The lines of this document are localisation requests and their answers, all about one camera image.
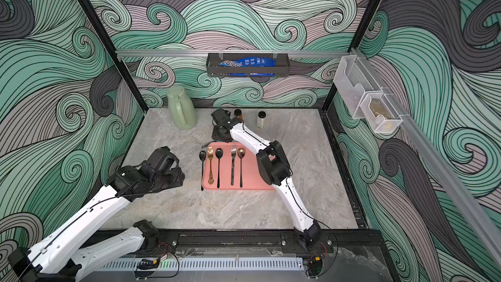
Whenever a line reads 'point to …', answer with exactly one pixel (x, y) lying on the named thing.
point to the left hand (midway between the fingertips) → (182, 175)
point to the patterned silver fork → (233, 151)
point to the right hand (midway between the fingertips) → (221, 135)
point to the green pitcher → (182, 107)
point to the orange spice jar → (238, 112)
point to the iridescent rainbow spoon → (241, 153)
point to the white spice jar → (261, 120)
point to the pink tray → (252, 179)
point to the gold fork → (210, 153)
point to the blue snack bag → (250, 62)
